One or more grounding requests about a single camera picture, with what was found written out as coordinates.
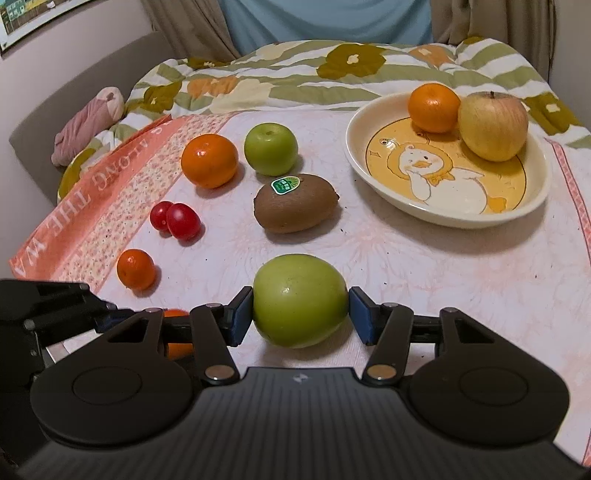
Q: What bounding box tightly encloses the small mandarin orange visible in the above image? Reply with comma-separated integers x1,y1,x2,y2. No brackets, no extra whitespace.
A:
116,249,156,291
162,309,193,361

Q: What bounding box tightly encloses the large green apple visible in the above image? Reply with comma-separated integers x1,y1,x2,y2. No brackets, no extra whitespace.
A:
252,254,349,349

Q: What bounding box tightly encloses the red cherry tomato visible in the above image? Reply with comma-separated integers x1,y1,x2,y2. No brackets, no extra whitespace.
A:
166,203,201,241
149,201,172,233

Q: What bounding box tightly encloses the brown kiwi with sticker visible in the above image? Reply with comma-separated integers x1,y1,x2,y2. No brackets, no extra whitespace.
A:
253,174,339,234

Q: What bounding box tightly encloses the pink floral cloth mat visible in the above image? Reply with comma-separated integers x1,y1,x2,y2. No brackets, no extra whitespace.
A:
10,110,590,461

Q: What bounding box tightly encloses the cream duck print plate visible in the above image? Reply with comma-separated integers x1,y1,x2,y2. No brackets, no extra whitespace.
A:
345,93,552,229

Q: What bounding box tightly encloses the large orange on cloth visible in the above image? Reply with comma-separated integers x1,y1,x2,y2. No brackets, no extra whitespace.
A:
180,134,238,189

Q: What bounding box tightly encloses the small green apple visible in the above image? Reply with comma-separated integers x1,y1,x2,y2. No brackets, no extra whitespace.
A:
243,123,298,177

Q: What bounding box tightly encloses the grey bed headboard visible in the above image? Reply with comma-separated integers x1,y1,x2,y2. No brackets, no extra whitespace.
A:
9,32,173,205

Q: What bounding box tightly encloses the pink plush toy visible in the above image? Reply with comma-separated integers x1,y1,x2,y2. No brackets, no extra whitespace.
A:
50,87,124,167

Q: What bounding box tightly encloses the orange on plate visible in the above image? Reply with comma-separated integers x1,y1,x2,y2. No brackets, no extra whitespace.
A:
408,83,461,134

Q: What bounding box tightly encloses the large yellow red apple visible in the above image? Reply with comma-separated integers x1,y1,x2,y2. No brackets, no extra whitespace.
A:
458,91,529,162

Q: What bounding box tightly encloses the green striped floral duvet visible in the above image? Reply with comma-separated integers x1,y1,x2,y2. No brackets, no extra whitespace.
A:
57,37,590,198

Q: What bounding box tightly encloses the left beige curtain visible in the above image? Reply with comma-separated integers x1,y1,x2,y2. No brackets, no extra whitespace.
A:
141,0,242,62

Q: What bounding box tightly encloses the beige curtain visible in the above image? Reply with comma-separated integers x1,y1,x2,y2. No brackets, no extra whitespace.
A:
431,0,557,79
141,0,242,62

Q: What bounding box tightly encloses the framed houses picture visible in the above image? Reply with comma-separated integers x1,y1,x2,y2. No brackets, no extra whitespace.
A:
0,0,90,54

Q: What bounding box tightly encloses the blue hanging cloth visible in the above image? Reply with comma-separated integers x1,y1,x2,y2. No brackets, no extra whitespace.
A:
219,0,434,54

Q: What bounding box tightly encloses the right beige curtain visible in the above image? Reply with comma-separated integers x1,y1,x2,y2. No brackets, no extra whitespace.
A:
431,0,557,79

